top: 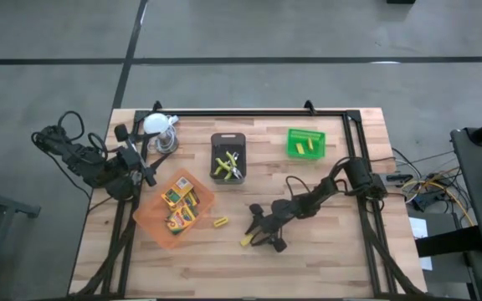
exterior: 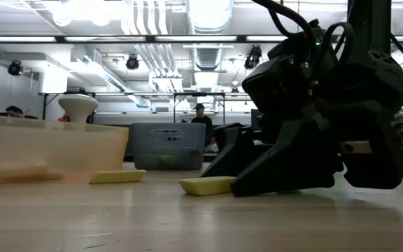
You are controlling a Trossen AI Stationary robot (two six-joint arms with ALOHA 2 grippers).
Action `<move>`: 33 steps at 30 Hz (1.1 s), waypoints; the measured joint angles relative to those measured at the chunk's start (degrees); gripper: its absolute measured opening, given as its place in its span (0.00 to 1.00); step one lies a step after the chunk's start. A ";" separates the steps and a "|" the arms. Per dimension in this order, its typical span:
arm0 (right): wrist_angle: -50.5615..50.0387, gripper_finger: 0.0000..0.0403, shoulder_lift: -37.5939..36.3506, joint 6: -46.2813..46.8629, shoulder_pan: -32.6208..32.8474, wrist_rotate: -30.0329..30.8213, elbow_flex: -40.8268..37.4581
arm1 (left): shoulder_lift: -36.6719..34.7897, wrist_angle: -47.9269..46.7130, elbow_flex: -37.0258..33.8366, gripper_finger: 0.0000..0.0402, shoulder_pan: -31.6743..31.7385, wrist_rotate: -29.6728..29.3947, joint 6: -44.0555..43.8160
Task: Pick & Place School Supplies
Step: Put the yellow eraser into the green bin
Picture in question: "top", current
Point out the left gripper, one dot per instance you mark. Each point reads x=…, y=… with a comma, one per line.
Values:
x=149, y=177

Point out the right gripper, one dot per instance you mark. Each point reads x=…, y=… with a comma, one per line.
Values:
x=272, y=226

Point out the yellow rectangular eraser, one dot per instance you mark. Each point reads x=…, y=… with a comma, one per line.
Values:
x=300, y=148
x=221, y=221
x=247, y=240
x=310, y=143

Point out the yellow green Crayola crayon box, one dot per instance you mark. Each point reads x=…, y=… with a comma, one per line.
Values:
x=174, y=193
x=192, y=200
x=181, y=219

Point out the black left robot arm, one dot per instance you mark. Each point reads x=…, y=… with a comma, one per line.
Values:
x=94, y=171

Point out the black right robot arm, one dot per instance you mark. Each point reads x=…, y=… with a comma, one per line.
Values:
x=308, y=202

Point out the white dome lamp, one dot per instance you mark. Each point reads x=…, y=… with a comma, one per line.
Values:
x=156, y=123

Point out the gray plastic storage bin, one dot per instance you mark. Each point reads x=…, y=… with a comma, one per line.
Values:
x=220, y=144

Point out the translucent orange plastic tray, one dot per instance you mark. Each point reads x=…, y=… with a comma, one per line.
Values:
x=153, y=226

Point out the green plastic mesh basket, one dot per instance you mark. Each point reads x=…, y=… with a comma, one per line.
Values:
x=293, y=138

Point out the white paper sheet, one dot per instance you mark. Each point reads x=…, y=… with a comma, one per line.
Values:
x=418, y=228

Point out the black power adapter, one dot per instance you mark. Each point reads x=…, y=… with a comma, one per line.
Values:
x=427, y=200

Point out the black table leg bar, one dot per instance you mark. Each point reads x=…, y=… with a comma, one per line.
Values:
x=450, y=242

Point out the dark gray side table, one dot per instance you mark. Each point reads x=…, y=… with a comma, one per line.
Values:
x=479, y=200

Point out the black floor object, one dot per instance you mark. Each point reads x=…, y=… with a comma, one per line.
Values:
x=400, y=1

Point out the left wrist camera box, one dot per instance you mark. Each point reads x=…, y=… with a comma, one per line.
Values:
x=129, y=156

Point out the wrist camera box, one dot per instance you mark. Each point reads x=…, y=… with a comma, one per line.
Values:
x=129, y=156
x=280, y=207

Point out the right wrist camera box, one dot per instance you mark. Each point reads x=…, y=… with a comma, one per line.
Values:
x=280, y=207

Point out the black frame clamp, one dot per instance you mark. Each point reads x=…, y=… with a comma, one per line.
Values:
x=309, y=105
x=157, y=105

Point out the black metal table frame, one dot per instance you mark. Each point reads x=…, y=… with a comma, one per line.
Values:
x=266, y=113

